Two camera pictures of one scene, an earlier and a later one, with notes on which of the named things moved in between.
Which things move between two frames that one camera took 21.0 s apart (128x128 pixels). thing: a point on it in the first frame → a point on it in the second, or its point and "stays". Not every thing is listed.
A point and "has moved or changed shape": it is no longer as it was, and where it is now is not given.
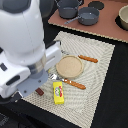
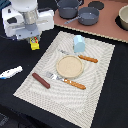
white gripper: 20,79 → 14,24
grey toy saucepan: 87,16 stays
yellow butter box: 58,91 has moved or changed shape
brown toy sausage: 39,91 has moved or changed shape
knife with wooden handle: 53,76 stays
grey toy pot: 68,9 stays
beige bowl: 123,17 stays
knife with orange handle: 81,56 stays
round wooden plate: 69,66 stays
